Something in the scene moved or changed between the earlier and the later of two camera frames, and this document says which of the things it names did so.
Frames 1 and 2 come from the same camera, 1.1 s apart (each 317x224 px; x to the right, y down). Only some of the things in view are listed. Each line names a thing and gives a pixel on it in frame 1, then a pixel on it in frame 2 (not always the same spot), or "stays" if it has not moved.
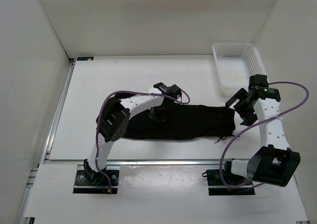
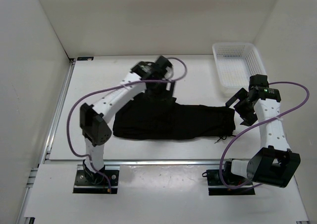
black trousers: [183, 122] stays
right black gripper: [248, 118] stays
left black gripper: [157, 118] to [164, 94]
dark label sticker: [85, 58] stays
